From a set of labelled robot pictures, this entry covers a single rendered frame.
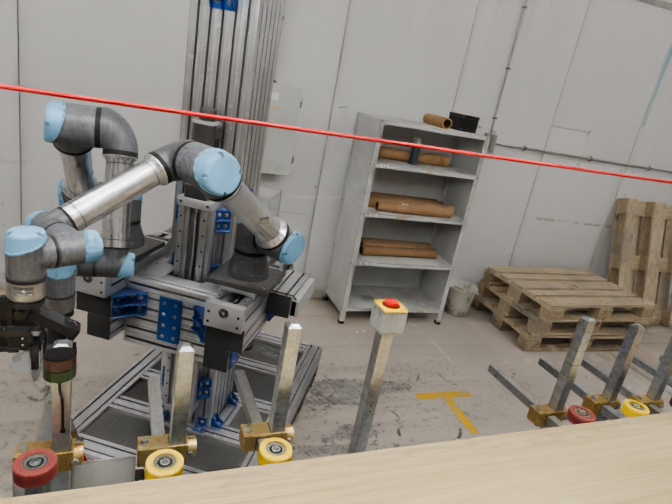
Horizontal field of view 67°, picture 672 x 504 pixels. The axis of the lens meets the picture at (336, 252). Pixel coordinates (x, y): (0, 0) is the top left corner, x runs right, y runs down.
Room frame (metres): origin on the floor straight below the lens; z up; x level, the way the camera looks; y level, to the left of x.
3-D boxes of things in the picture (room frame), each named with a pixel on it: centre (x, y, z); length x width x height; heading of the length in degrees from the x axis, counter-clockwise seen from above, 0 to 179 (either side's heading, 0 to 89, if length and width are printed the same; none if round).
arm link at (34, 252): (0.98, 0.64, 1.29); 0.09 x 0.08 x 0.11; 145
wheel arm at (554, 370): (1.69, -1.00, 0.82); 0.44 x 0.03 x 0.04; 25
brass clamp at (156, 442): (1.01, 0.32, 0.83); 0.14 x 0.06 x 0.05; 115
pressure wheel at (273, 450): (0.99, 0.05, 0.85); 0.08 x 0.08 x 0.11
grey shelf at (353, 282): (3.92, -0.46, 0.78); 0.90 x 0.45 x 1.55; 112
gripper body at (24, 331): (0.97, 0.65, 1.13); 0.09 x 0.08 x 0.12; 115
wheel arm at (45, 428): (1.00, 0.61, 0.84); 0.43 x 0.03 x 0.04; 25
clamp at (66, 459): (0.90, 0.54, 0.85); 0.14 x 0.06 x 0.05; 115
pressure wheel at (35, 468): (0.82, 0.52, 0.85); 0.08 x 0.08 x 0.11
